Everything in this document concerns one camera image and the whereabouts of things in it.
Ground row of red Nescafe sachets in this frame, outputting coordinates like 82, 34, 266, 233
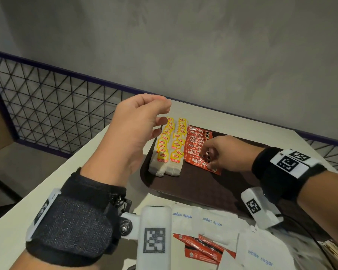
184, 125, 213, 166

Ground person's left forearm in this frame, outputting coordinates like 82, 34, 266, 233
10, 249, 99, 270

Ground white sugar sachets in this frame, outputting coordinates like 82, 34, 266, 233
134, 204, 336, 270

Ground black left wrist band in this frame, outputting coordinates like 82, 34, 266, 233
25, 168, 133, 267

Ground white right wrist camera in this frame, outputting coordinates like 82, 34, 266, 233
241, 187, 284, 230

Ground brown plastic tray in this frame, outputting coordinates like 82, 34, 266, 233
140, 126, 333, 242

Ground person's right hand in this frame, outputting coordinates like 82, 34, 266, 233
200, 135, 265, 173

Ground black metal table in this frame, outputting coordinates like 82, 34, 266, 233
0, 171, 23, 225

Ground black right wrist band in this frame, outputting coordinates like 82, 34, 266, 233
251, 147, 327, 204

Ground black wrist band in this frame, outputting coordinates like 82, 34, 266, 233
25, 168, 133, 267
251, 147, 327, 204

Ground person's left hand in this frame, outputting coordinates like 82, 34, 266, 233
80, 93, 172, 188

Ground black right camera cable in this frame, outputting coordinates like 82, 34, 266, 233
279, 213, 336, 270

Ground white box with marker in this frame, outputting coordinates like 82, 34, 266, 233
119, 205, 172, 270

